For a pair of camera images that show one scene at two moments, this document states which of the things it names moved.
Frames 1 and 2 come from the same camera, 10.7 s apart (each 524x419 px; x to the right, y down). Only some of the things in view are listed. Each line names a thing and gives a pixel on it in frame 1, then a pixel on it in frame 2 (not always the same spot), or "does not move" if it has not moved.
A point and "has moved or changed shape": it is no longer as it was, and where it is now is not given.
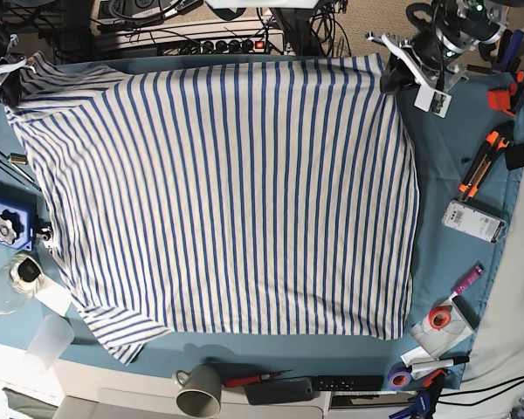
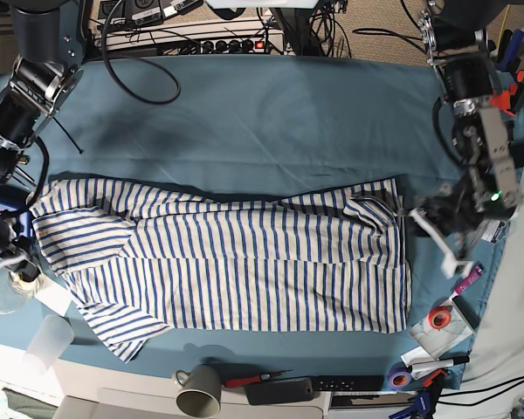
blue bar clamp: (425, 403) does not move
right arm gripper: (423, 64) to (451, 214)
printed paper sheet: (444, 327) does not move
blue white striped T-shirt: (239, 195) has moved or changed shape
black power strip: (224, 46) does not move
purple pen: (474, 274) does not move
